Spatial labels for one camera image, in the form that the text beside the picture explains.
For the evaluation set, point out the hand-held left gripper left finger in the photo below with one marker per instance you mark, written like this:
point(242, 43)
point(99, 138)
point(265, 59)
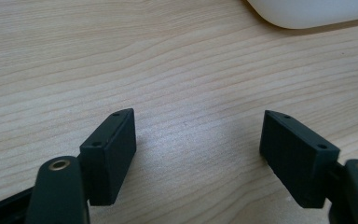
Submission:
point(108, 155)

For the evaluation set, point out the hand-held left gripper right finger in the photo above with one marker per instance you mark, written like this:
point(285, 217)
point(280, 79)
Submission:
point(295, 155)

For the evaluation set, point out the white plastic container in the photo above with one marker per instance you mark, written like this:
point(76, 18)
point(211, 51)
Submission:
point(310, 12)

